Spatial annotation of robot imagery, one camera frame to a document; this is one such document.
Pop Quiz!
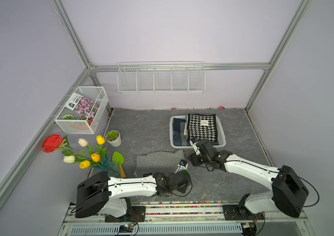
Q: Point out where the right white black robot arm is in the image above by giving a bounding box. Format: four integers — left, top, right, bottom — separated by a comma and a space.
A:
189, 139, 309, 219

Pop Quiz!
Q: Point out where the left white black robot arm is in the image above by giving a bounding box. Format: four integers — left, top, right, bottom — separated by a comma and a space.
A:
75, 170, 192, 218

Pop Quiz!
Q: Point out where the white wire wall shelf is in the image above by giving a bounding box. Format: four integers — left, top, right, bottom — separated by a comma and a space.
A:
117, 62, 206, 93

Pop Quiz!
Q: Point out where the grey scarf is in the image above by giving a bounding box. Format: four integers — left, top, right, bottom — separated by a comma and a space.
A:
134, 150, 184, 177

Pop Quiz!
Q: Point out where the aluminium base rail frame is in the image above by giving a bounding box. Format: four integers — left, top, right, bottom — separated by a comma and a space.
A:
58, 201, 316, 236

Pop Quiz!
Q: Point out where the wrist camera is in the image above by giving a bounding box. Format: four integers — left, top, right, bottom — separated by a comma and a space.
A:
174, 159, 188, 174
190, 140, 201, 156

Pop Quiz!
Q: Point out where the red artificial rose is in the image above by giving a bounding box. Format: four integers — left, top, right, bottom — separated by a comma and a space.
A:
42, 134, 63, 153

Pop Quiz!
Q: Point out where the small potted green plant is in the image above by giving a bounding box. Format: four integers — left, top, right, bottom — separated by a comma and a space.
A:
105, 130, 122, 147

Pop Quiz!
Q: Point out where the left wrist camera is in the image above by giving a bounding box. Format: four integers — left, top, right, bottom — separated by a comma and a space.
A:
174, 159, 188, 174

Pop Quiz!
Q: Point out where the navy blue striped scarf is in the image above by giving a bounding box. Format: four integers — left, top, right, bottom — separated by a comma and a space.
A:
172, 118, 190, 147

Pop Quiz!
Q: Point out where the artificial tulip bouquet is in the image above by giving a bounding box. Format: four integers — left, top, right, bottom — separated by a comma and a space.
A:
58, 135, 124, 177

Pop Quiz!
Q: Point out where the white plastic perforated basket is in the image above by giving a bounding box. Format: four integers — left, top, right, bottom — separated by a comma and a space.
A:
169, 115, 226, 149

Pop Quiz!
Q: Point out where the small houndstooth scarf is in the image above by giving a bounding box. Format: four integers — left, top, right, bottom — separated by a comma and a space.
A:
185, 114, 218, 143

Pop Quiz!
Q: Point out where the flower seed packet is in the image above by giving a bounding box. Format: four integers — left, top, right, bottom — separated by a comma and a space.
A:
64, 92, 100, 119

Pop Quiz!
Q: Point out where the white wire side basket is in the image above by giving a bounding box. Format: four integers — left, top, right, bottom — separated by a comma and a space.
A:
54, 86, 109, 134

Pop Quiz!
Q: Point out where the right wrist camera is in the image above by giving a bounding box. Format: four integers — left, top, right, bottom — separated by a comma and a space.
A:
190, 140, 201, 156

